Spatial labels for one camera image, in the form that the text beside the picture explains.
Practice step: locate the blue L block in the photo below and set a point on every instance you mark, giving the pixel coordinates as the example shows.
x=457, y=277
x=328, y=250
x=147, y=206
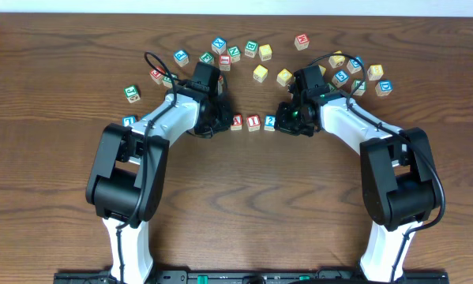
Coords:
x=129, y=120

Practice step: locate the yellow O block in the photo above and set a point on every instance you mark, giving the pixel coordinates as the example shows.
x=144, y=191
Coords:
x=284, y=77

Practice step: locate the blue 2 block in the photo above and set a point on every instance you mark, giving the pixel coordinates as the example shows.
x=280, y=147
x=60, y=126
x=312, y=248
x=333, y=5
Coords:
x=270, y=121

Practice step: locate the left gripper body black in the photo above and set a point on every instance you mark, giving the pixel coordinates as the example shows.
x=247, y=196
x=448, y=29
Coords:
x=225, y=117

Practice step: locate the yellow block top centre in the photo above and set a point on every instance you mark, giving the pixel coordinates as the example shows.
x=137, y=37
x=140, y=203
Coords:
x=265, y=52

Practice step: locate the green F block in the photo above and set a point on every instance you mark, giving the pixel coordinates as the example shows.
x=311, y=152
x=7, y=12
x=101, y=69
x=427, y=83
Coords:
x=207, y=58

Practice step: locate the green 7 block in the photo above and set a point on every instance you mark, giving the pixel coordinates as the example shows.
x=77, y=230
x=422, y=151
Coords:
x=358, y=87

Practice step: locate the blue D block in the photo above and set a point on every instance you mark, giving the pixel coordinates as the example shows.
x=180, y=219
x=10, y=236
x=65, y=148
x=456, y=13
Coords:
x=383, y=88

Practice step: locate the red i block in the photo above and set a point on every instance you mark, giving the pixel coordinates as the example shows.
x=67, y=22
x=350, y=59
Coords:
x=253, y=123
x=224, y=62

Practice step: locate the green R block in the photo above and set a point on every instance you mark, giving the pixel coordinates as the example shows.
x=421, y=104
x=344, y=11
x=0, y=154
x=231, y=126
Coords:
x=167, y=82

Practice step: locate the yellow 8 block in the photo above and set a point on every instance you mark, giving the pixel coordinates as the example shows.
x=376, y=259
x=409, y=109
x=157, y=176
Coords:
x=375, y=72

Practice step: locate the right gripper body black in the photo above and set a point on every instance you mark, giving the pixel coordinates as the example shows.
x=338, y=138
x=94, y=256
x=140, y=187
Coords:
x=284, y=118

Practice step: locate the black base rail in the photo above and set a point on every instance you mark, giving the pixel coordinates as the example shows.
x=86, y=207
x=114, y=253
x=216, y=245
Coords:
x=184, y=277

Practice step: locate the blue block right upper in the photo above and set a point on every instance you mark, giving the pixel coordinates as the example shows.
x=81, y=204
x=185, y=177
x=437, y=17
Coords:
x=355, y=65

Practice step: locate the yellow block middle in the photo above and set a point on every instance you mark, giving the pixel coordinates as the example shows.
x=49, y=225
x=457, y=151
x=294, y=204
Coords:
x=260, y=73

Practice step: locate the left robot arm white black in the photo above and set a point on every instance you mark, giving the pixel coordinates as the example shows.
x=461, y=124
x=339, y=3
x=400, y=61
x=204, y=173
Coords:
x=127, y=177

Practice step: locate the red U block centre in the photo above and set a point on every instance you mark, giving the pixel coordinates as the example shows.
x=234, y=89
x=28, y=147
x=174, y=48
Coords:
x=220, y=85

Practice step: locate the blue X block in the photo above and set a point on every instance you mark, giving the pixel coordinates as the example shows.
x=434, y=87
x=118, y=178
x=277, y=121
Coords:
x=219, y=45

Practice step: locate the yellow block right upper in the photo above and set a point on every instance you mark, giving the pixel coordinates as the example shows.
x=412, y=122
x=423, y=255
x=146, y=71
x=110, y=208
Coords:
x=337, y=59

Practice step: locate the red A block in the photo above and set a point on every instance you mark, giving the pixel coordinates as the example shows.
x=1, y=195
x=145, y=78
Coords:
x=237, y=122

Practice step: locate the green N block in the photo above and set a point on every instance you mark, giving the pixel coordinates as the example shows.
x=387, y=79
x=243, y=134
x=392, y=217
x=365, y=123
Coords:
x=234, y=53

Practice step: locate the blue 5 block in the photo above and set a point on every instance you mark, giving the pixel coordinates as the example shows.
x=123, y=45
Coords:
x=340, y=78

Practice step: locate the green J block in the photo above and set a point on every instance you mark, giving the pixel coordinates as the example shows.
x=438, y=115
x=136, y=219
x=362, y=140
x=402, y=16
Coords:
x=132, y=94

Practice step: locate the green Z block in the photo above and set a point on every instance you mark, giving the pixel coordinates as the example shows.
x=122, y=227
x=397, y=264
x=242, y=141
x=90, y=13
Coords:
x=332, y=88

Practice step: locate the red H block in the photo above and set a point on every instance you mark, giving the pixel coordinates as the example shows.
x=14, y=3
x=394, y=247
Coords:
x=302, y=41

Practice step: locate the yellow block right lower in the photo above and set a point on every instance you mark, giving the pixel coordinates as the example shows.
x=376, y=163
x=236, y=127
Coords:
x=322, y=69

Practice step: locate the blue P block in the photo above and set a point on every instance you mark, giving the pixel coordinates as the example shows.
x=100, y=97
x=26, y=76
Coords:
x=181, y=58

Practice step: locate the green B block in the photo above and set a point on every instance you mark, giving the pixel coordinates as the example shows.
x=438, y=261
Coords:
x=251, y=49

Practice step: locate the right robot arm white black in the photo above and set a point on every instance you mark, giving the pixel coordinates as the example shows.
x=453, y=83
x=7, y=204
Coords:
x=400, y=185

